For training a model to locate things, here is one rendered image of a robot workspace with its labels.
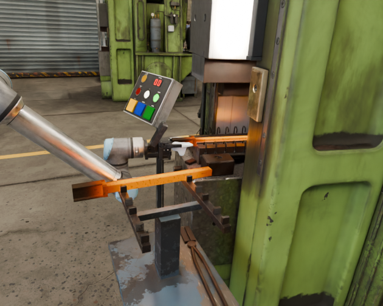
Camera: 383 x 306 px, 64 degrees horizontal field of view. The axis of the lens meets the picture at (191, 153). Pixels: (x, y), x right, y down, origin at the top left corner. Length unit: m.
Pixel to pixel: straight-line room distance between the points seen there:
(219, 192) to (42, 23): 8.25
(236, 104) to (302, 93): 0.69
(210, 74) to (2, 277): 1.77
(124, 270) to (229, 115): 0.93
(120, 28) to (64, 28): 3.20
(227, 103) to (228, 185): 0.49
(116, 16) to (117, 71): 0.98
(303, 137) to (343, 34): 0.32
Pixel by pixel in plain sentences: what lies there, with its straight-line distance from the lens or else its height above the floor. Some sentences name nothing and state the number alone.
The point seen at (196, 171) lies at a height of 1.04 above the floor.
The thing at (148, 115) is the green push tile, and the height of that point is 1.00.
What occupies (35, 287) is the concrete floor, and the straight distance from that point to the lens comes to 2.20.
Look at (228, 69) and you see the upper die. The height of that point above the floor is 1.32.
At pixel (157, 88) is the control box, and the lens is 1.79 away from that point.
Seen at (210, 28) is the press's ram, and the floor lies 1.47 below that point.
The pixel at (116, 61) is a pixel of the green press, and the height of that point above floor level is 0.78.
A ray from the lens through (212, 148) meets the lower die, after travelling 1.33.
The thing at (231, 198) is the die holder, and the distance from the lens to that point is 1.30.
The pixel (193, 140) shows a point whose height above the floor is 1.01.
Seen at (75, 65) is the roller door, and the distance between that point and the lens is 9.28.
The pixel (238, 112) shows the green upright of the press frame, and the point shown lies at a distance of 1.61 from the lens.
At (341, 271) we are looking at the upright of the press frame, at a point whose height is 0.58.
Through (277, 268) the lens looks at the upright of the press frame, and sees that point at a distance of 1.25.
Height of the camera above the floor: 1.48
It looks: 23 degrees down
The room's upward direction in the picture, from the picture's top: 3 degrees clockwise
